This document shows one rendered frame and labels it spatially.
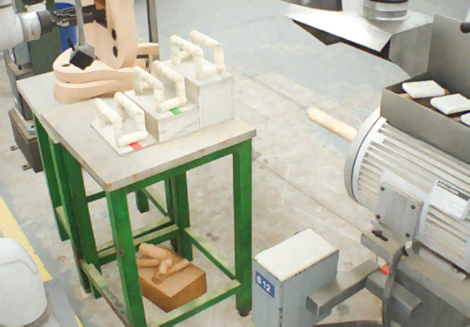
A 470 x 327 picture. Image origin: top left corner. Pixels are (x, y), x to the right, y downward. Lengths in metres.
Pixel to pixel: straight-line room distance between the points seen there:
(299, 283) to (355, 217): 2.03
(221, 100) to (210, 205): 1.30
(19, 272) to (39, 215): 1.83
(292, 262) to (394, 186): 0.25
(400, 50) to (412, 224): 0.36
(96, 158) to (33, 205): 1.55
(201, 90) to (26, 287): 0.88
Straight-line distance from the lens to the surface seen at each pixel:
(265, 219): 3.13
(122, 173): 1.83
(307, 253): 1.20
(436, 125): 1.08
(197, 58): 1.97
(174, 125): 1.97
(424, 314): 1.28
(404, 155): 1.14
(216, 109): 2.03
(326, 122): 1.39
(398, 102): 1.13
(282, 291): 1.16
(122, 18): 1.72
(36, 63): 3.63
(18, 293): 1.56
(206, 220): 3.13
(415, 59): 1.27
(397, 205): 1.12
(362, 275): 1.28
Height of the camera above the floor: 1.90
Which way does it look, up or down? 30 degrees down
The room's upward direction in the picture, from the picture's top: 1 degrees counter-clockwise
